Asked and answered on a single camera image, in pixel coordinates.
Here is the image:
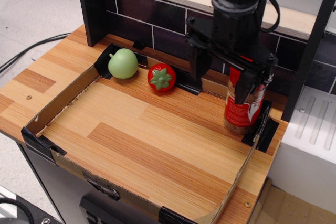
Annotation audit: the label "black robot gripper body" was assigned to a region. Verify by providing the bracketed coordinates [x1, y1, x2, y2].
[185, 0, 278, 85]

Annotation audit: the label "taped cardboard fence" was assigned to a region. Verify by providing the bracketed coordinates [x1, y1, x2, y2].
[22, 44, 278, 223]

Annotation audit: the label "red lidded spice bottle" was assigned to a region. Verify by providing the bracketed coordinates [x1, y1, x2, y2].
[224, 67, 266, 135]

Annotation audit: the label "red toy tomato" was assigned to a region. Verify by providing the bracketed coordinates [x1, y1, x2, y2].
[147, 63, 176, 92]

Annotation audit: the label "black floor cables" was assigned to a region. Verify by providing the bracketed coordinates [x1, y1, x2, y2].
[0, 32, 71, 73]

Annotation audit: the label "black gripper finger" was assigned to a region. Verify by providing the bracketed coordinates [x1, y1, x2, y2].
[235, 69, 262, 105]
[187, 44, 215, 80]

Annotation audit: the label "green toy apple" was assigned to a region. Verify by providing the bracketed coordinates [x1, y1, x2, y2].
[108, 48, 139, 79]

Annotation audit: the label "black panel under table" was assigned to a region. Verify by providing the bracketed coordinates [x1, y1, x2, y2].
[79, 197, 150, 223]

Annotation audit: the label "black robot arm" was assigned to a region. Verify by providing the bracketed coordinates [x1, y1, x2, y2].
[185, 0, 280, 104]

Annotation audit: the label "white drainboard unit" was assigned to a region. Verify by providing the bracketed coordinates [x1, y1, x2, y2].
[269, 87, 335, 213]

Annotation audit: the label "black base with cable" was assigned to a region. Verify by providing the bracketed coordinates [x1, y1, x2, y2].
[1, 197, 61, 223]

